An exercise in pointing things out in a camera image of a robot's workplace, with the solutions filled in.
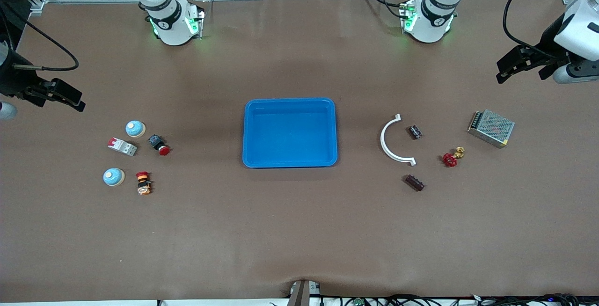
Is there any blue dome bell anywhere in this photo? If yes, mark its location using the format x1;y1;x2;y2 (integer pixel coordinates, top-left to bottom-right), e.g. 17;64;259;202
125;120;146;138
103;168;125;187

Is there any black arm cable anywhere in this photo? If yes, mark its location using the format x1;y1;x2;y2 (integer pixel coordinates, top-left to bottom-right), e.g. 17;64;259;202
503;0;562;59
0;2;79;72

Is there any red yellow emergency stop button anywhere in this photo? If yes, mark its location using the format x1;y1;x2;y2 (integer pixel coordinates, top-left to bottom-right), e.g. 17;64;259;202
136;171;153;196

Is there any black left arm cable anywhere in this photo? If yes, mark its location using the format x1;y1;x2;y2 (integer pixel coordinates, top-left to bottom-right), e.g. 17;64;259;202
503;0;562;59

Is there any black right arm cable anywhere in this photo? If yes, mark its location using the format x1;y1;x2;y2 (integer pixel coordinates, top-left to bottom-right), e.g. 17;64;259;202
0;2;79;72

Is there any black cable bundle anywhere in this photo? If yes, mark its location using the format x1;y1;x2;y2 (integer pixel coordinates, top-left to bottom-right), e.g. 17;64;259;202
323;293;599;306

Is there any red push button switch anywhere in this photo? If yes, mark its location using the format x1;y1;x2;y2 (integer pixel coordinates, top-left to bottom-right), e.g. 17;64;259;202
148;134;171;156

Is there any white curved plastic bracket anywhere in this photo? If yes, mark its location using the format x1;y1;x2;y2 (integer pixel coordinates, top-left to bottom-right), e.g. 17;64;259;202
380;114;416;167

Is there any brass valve red handle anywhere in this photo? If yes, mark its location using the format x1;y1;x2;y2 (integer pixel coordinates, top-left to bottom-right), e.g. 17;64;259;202
443;146;466;168

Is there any metal table clamp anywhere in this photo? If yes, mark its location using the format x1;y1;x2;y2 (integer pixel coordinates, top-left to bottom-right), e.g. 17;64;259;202
286;279;321;306

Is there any blue plastic tray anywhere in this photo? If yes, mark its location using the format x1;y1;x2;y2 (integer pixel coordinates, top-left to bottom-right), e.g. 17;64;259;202
242;98;338;169

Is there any white red circuit breaker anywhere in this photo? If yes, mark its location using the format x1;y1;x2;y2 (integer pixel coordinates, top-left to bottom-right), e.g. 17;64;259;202
108;138;138;157

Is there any metal mesh power supply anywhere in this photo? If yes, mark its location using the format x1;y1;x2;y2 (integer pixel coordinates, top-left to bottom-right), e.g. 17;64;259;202
467;109;516;149

